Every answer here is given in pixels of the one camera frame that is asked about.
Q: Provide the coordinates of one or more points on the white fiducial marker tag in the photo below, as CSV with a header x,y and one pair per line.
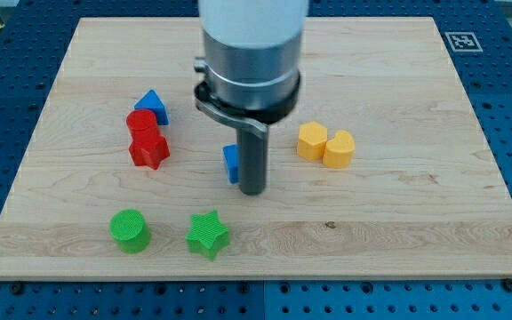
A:
x,y
461,41

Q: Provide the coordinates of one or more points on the green cylinder block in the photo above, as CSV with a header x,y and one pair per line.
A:
x,y
130,231

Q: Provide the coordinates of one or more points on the blue cube block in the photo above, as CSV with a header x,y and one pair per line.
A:
x,y
231,162

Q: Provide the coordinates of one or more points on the red star block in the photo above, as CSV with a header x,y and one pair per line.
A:
x,y
149,151

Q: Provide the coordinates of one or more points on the yellow heart block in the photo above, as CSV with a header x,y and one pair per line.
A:
x,y
339,151

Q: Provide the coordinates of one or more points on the red cylinder block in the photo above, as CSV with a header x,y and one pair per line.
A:
x,y
142,124

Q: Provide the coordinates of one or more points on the yellow hexagon block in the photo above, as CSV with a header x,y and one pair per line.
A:
x,y
312,140

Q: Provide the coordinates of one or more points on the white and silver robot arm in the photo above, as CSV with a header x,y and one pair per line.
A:
x,y
251,73

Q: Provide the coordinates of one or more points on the green star block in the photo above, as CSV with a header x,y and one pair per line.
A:
x,y
207,235

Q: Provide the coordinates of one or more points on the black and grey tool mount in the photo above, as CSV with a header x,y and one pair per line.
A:
x,y
256,105

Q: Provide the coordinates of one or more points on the wooden board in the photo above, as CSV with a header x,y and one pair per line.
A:
x,y
423,198

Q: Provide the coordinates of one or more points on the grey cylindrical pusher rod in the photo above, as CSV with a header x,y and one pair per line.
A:
x,y
252,162

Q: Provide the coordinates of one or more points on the blue triangle block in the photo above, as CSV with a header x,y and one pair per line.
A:
x,y
152,102

